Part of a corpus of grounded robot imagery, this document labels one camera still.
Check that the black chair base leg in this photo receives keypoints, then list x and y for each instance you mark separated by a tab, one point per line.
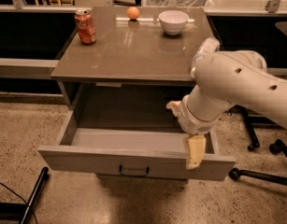
236	174

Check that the orange ball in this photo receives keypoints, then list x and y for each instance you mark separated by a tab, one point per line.
133	13

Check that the grey top drawer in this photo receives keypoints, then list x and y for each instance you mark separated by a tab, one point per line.
131	147

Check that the white bowl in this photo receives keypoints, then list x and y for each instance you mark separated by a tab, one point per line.
173	21

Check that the black caster leg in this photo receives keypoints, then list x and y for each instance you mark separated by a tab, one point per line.
277	147
254	140

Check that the clear plastic water bottle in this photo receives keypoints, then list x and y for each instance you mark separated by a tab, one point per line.
208	46

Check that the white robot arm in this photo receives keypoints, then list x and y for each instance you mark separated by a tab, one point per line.
224	79

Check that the black caster leg right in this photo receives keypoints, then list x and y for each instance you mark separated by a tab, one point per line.
277	147

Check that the black stand leg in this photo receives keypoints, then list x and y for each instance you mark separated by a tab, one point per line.
31	203

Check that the red soda can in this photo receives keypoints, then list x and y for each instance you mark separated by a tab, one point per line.
85	26

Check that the grey drawer cabinet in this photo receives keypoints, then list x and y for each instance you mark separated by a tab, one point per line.
133	67

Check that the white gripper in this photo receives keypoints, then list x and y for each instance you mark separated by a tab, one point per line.
193	122

